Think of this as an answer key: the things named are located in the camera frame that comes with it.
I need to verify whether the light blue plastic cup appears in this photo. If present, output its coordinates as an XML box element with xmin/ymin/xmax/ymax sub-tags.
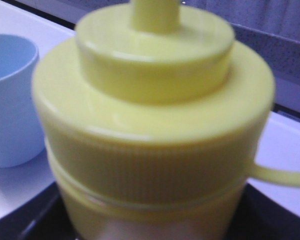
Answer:
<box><xmin>0</xmin><ymin>33</ymin><xmax>44</xmax><ymax>168</ymax></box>

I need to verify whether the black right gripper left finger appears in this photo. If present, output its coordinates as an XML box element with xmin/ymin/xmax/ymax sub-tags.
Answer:
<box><xmin>0</xmin><ymin>183</ymin><xmax>77</xmax><ymax>240</ymax></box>

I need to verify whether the silver digital kitchen scale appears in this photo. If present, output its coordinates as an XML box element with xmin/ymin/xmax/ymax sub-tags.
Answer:
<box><xmin>0</xmin><ymin>150</ymin><xmax>54</xmax><ymax>219</ymax></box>

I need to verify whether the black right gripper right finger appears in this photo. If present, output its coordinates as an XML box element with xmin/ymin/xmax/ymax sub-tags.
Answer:
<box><xmin>225</xmin><ymin>184</ymin><xmax>300</xmax><ymax>240</ymax></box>

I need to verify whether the yellow squeeze bottle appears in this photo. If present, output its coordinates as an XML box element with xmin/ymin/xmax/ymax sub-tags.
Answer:
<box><xmin>32</xmin><ymin>0</ymin><xmax>300</xmax><ymax>240</ymax></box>

